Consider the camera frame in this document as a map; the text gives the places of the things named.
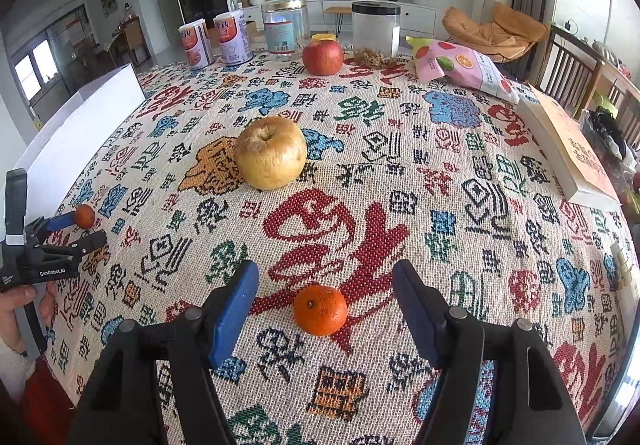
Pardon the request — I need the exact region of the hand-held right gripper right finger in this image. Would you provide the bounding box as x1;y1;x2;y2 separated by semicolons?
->
392;259;588;445

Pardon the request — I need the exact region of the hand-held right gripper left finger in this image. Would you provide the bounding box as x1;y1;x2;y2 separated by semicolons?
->
67;260;261;445

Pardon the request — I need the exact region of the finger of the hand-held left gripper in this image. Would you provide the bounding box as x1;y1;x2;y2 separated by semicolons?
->
24;211;81;245
29;230;108;267

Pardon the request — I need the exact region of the tangerine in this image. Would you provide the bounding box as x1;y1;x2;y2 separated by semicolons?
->
293;284;349;337

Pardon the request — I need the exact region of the person's left hand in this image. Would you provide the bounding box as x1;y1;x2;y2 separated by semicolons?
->
0;282;60;355

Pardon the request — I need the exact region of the printed woven tablecloth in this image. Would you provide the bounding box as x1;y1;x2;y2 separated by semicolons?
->
47;42;636;445

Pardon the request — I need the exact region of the white foam board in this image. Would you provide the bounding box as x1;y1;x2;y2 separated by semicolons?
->
22;63;147;186

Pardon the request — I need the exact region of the person's red garment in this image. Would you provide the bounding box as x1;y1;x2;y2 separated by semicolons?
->
0;357;88;445

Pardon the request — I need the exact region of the yellow apple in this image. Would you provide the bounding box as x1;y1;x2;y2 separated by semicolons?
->
234;116;308;191

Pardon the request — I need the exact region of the orange cover book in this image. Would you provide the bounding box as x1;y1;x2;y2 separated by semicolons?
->
515;84;623;213

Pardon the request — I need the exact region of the pink labelled tin can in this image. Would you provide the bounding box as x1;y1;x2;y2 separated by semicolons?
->
213;11;253;66
179;20;216;72

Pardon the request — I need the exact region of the pink fruit print snack bag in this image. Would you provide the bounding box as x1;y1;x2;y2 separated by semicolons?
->
405;36;521;104

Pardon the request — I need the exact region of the black cloth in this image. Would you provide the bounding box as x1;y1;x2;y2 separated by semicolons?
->
580;107;636;160

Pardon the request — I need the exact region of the red apple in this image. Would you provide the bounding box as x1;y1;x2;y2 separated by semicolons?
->
301;40;345;76

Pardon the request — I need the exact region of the clear jar with black lid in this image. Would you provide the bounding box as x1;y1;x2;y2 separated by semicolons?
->
351;1;402;69

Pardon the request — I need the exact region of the glass jar with gold lid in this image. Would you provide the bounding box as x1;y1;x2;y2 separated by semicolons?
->
261;0;308;56

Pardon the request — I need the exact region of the orange beanbag chair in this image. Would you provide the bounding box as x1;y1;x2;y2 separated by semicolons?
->
442;1;548;63

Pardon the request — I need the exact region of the white television stand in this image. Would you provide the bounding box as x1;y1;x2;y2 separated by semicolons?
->
240;0;437;38

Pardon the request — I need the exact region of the small wooden stool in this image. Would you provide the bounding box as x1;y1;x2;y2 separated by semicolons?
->
324;6;357;36

